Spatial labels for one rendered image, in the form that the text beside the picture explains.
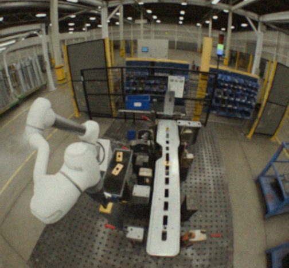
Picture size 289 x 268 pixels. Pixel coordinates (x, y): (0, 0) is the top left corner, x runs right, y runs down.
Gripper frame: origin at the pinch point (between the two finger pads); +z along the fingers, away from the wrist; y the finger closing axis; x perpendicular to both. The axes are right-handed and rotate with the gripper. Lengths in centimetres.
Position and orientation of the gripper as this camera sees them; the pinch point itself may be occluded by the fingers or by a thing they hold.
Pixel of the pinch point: (104, 204)
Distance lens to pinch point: 76.6
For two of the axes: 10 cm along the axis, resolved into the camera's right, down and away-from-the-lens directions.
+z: 0.0, 8.3, 5.6
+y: 9.9, 0.7, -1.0
